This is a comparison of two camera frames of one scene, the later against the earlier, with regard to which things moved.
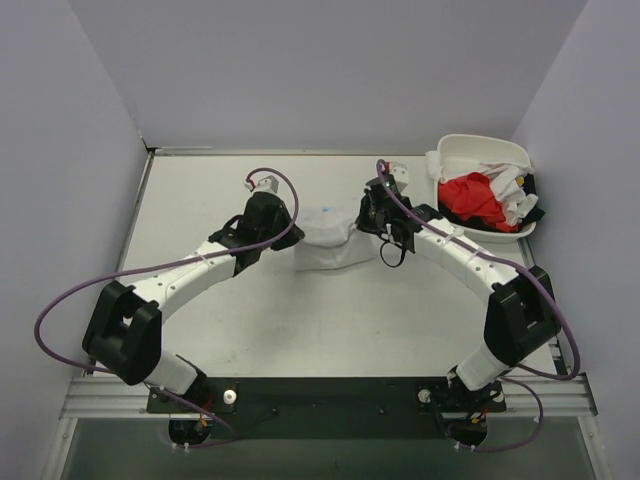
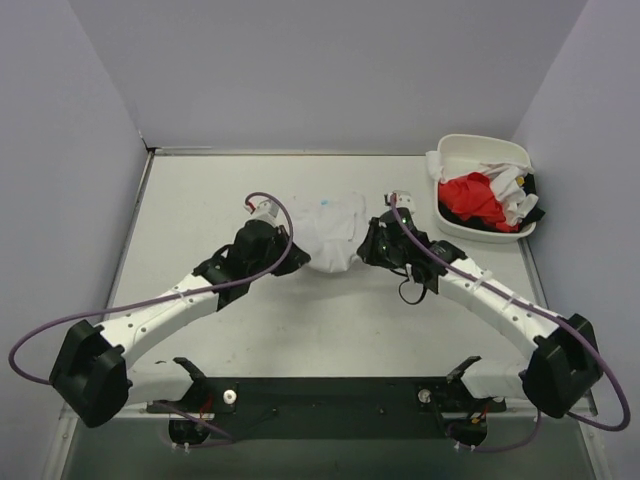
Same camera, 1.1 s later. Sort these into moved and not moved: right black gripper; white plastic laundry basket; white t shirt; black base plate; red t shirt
Moved: right black gripper; white t shirt
Not moved: black base plate; red t shirt; white plastic laundry basket
